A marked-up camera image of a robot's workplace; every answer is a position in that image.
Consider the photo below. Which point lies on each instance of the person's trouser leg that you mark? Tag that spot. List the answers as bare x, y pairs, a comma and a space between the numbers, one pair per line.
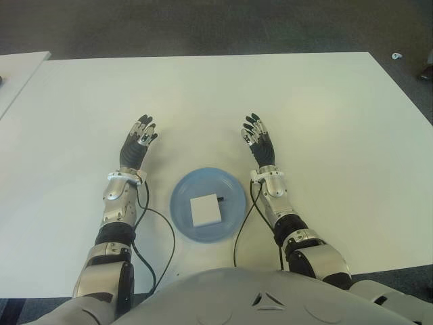
430, 55

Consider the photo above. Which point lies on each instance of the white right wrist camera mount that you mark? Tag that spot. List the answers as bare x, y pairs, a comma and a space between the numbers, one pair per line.
256, 175

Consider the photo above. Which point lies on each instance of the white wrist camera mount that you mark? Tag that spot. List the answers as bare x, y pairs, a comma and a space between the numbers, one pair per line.
256, 175
121, 176

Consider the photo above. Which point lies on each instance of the small white floor object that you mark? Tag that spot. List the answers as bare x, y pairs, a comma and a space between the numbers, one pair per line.
396, 55

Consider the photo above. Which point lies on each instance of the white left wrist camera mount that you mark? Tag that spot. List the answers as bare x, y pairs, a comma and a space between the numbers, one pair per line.
121, 176

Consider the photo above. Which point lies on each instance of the blue plate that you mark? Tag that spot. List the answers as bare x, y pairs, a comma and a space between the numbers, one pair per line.
230, 189

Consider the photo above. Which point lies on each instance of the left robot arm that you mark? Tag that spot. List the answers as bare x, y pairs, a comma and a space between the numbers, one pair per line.
108, 243

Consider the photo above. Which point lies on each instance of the dark shoe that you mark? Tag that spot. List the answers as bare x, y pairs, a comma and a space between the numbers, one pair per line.
427, 74

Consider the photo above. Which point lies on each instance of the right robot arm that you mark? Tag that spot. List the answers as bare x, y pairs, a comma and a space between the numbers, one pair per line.
304, 237

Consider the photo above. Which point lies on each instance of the silver robot torso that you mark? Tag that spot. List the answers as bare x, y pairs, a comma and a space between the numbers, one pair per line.
236, 298

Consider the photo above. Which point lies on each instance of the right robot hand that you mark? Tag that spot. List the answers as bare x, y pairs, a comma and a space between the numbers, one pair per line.
264, 150

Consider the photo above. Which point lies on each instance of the white charger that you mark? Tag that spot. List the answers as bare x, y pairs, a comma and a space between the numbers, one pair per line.
204, 211

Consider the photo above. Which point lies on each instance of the white side table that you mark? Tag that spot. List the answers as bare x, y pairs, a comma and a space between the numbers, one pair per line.
17, 69

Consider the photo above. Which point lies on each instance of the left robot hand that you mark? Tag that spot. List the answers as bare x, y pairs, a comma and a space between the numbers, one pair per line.
135, 149

